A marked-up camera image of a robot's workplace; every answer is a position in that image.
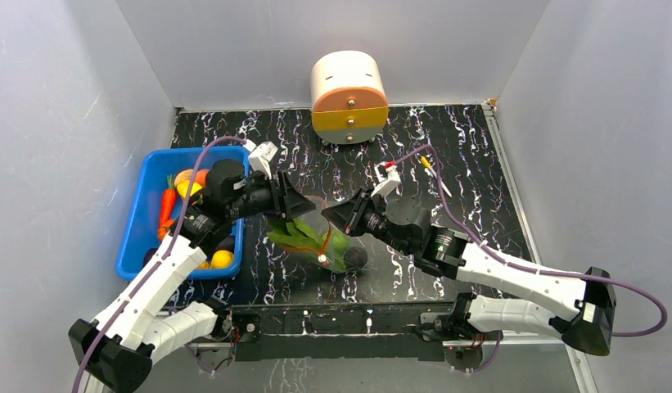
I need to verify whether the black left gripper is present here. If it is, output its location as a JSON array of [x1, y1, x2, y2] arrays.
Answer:
[[228, 171, 315, 221]]

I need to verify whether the green toy custard apple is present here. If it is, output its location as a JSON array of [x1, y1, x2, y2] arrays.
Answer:
[[330, 229, 350, 256]]

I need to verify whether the green leafy vegetable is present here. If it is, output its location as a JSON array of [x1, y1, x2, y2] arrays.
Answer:
[[266, 218, 347, 273]]

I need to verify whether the clear red-zipper zip bag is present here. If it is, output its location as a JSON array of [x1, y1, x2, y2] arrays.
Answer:
[[274, 195, 369, 274]]

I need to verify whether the dark purple toy fruit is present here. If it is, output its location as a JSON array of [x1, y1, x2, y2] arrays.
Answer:
[[343, 246, 368, 270]]

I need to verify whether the yellow toy bell pepper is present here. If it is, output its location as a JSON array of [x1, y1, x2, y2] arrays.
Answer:
[[175, 180, 203, 201]]

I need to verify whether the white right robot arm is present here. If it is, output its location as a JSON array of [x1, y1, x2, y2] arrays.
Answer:
[[322, 189, 616, 356]]

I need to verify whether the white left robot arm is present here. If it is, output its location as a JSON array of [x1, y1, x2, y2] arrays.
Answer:
[[68, 170, 316, 392]]

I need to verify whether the yellow toy lemon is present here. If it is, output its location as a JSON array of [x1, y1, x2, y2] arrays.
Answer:
[[210, 250, 234, 269]]

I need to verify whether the yellow-tipped white pen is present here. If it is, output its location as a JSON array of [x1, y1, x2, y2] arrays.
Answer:
[[420, 156, 453, 198]]

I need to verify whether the tan toy potato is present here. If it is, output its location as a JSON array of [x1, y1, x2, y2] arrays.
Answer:
[[174, 169, 193, 187]]

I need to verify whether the round three-drawer mini cabinet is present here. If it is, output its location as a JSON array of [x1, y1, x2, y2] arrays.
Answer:
[[310, 50, 389, 145]]

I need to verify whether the orange toy carrot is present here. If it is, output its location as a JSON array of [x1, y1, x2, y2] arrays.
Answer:
[[157, 174, 177, 241]]

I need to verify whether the purple toy eggplant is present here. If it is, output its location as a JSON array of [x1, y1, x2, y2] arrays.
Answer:
[[142, 248, 157, 266]]

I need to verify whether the blue plastic bin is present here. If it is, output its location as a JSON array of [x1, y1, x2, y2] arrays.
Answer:
[[115, 146, 250, 281]]

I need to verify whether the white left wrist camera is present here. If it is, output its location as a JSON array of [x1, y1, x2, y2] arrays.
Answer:
[[244, 139, 277, 179]]

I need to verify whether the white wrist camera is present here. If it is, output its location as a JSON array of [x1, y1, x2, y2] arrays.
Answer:
[[371, 161, 401, 197], [244, 139, 277, 179]]

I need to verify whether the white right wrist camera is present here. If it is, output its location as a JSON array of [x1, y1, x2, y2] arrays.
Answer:
[[371, 161, 401, 197]]

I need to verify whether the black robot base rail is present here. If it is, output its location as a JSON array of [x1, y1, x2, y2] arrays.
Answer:
[[229, 301, 480, 362]]

